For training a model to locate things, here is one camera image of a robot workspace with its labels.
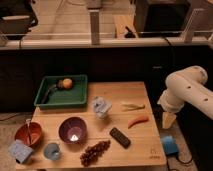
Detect blue object on floor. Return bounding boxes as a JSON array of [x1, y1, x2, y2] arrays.
[[161, 136, 179, 155]]

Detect green plastic tray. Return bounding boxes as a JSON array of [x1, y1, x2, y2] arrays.
[[34, 75, 88, 110]]

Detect black handled brush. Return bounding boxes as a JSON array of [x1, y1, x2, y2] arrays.
[[41, 80, 63, 104]]

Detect orange bowl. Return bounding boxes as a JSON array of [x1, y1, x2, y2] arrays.
[[14, 122, 42, 148]]

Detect grey metal post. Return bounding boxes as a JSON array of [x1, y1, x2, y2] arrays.
[[90, 10, 100, 45]]

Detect orange round fruit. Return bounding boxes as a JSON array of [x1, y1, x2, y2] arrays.
[[62, 78, 73, 89]]

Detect black box behind rail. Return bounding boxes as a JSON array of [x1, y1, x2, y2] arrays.
[[133, 0, 190, 37]]

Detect orange carrot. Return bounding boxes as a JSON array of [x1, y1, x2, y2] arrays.
[[128, 116, 149, 129]]

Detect purple bowl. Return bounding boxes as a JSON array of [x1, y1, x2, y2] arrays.
[[58, 117, 87, 144]]

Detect green bean pods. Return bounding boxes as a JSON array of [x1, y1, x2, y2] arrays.
[[121, 102, 145, 111]]

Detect blue sponge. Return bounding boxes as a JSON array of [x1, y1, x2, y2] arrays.
[[9, 140, 33, 164]]

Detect light blue cup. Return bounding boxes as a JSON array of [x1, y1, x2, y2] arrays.
[[43, 143, 61, 161]]

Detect bunch of dark grapes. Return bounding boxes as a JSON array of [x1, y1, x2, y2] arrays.
[[80, 140, 111, 167]]

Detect metal spoon in bowl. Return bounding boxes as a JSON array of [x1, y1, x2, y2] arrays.
[[26, 119, 32, 145]]

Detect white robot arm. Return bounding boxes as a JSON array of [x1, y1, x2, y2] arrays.
[[157, 66, 213, 129]]

